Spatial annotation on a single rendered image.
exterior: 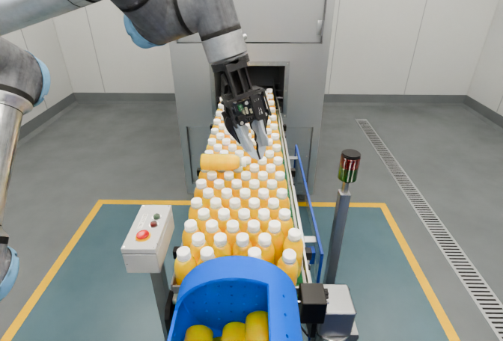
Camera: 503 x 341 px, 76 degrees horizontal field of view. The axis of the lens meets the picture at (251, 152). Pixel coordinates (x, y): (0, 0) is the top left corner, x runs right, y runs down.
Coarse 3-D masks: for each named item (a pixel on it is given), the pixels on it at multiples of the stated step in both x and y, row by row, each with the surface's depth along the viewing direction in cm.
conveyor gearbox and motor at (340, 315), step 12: (324, 288) 108; (336, 288) 108; (348, 288) 108; (336, 300) 104; (348, 300) 104; (336, 312) 100; (348, 312) 100; (324, 324) 102; (336, 324) 102; (348, 324) 102; (324, 336) 106; (336, 336) 106; (348, 336) 106
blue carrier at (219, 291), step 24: (216, 264) 70; (240, 264) 69; (264, 264) 71; (192, 288) 68; (216, 288) 76; (240, 288) 76; (264, 288) 76; (288, 288) 71; (192, 312) 80; (216, 312) 80; (240, 312) 80; (288, 312) 65; (168, 336) 67; (216, 336) 83; (288, 336) 60
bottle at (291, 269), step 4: (280, 260) 94; (296, 260) 94; (280, 264) 93; (284, 264) 92; (288, 264) 91; (292, 264) 92; (296, 264) 93; (284, 268) 92; (288, 268) 92; (292, 268) 92; (296, 268) 93; (288, 272) 92; (292, 272) 92; (296, 272) 93; (292, 276) 93; (296, 276) 95; (292, 280) 94; (296, 280) 97
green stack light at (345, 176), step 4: (340, 168) 109; (340, 172) 109; (344, 172) 108; (348, 172) 107; (352, 172) 107; (356, 172) 108; (340, 176) 110; (344, 176) 108; (348, 176) 108; (352, 176) 108; (356, 176) 109; (344, 180) 109; (348, 180) 108; (352, 180) 109
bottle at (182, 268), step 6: (192, 258) 95; (174, 264) 94; (180, 264) 93; (186, 264) 93; (192, 264) 94; (174, 270) 94; (180, 270) 93; (186, 270) 93; (180, 276) 94; (180, 282) 95
